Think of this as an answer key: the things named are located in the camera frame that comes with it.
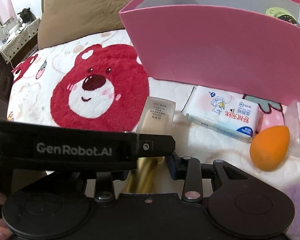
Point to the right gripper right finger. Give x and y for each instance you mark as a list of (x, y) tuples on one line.
[(235, 200)]

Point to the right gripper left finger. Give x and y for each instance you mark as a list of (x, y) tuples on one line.
[(52, 207)]

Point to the orange makeup sponge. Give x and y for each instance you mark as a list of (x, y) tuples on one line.
[(268, 149)]

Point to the clear floss pick box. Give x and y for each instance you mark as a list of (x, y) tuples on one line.
[(292, 121)]

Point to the beige foundation bottle gold cap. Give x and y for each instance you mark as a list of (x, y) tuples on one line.
[(155, 143)]

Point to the green yarn ball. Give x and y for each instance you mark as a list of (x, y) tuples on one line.
[(282, 14)]

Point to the white wet wipes pack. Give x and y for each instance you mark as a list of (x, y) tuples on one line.
[(222, 112)]

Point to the white patterned bedside cabinet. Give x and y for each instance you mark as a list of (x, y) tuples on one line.
[(18, 41)]

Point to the red bear plush blanket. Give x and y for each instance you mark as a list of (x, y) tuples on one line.
[(36, 77)]

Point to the dark figurine on cabinet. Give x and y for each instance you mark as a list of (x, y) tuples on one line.
[(26, 17)]

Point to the brown pillow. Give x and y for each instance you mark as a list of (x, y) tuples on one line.
[(67, 20)]

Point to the pink cardboard storage box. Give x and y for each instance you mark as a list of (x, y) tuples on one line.
[(227, 44)]

